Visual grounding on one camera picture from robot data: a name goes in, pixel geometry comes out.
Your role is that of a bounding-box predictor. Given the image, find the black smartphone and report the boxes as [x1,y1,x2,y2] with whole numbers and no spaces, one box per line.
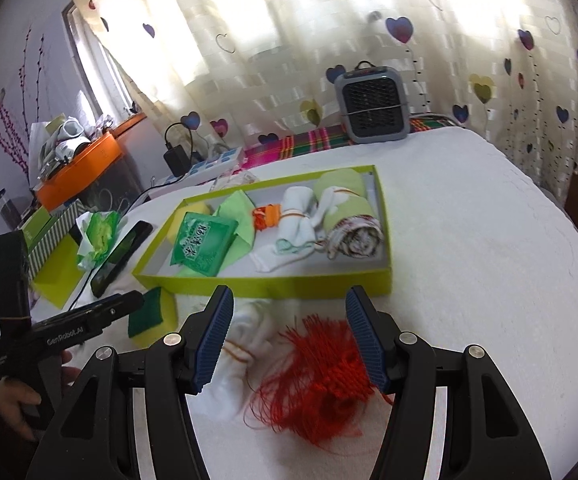
[90,219,154,299]

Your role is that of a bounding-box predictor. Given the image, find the white blue power strip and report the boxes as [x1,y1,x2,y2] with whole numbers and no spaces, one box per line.
[161,147,245,186]

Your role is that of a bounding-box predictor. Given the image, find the orange tray with items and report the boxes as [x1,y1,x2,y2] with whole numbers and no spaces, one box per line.
[36,133,122,211]

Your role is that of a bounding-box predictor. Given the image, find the person's left hand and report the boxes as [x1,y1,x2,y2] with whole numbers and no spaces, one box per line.
[0,351,82,442]

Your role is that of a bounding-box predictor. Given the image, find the green tissue packet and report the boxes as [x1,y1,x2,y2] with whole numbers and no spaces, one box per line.
[170,211,238,277]

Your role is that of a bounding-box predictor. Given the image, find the orange window ledge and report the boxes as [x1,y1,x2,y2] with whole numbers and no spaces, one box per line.
[111,112,148,136]

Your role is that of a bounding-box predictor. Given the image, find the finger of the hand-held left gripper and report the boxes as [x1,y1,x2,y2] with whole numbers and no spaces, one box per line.
[69,291,145,332]

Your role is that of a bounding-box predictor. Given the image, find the heart print curtain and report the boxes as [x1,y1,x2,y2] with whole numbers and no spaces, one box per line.
[63,0,578,203]

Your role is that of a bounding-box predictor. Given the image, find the colourful plaid cloth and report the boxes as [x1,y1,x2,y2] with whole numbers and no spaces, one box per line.
[243,114,471,169]

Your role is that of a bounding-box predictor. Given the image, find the dark jar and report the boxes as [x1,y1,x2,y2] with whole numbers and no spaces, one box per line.
[0,188,20,231]

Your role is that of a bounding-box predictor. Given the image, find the pink blossom wall decal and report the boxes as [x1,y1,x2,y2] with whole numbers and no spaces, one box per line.
[0,24,46,177]

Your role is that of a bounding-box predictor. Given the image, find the striped green box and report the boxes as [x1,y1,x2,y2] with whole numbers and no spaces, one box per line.
[21,198,85,281]

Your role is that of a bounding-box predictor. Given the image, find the orange cloth bundle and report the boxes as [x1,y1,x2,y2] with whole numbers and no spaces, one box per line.
[250,203,283,234]

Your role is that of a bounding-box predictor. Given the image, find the open green tissue pack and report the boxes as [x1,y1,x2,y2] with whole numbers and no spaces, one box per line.
[75,209,121,271]

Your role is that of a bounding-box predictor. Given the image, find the window frame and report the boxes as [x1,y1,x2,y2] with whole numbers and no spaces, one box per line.
[61,2,142,121]

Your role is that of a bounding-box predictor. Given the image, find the white papers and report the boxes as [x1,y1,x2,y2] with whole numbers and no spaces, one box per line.
[208,169,260,194]

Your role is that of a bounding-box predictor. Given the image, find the grey portable fan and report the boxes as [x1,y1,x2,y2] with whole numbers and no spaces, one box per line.
[332,61,411,144]

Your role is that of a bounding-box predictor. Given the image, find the red tassel strings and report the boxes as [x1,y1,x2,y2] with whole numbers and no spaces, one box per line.
[245,312,396,444]

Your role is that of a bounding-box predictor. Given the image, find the black charging cable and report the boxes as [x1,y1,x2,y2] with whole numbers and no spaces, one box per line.
[63,269,100,322]

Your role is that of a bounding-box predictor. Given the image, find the light green cloth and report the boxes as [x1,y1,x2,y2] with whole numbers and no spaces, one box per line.
[176,188,258,277]

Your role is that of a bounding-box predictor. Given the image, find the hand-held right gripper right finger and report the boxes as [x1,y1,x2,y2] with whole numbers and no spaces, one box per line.
[345,285,552,480]

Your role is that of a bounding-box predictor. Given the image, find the yellow green box lid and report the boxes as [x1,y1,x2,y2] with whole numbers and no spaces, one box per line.
[31,249,90,309]

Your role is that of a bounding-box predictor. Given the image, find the white clutter pile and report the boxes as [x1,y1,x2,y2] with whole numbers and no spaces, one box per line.
[28,114,115,181]

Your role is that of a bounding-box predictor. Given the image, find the lime green cardboard box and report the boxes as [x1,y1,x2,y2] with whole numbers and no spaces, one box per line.
[132,163,395,300]

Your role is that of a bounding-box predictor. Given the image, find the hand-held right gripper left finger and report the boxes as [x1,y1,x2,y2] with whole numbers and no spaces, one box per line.
[26,284,236,480]

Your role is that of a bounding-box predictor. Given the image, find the dark glass tank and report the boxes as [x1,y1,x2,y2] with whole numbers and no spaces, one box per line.
[76,159,142,211]

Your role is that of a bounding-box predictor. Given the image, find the black power adapter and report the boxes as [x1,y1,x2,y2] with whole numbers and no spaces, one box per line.
[162,144,193,177]

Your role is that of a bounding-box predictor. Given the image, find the green white towel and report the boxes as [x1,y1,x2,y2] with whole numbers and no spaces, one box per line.
[313,169,386,262]

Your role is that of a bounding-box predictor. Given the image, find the yellow sponge with green scrub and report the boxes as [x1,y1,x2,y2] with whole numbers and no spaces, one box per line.
[168,202,216,252]
[127,287,178,339]

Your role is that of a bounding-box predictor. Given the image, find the white sock bundle teal trim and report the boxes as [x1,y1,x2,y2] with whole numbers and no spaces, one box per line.
[248,185,331,274]

